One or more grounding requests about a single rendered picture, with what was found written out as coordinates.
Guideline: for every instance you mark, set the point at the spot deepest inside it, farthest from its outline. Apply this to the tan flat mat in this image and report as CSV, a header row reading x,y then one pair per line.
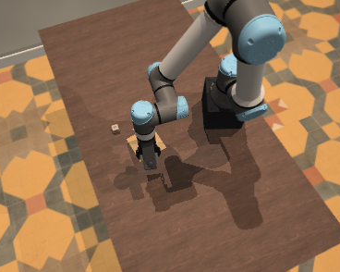
x,y
133,142

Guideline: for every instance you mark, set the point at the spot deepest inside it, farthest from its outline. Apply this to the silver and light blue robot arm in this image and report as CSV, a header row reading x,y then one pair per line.
x,y
257,33

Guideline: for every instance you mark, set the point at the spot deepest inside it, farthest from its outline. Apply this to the tan letter block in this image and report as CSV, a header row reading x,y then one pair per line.
x,y
115,128

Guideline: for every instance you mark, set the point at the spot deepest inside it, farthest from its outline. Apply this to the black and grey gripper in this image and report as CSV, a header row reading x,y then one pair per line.
x,y
157,150

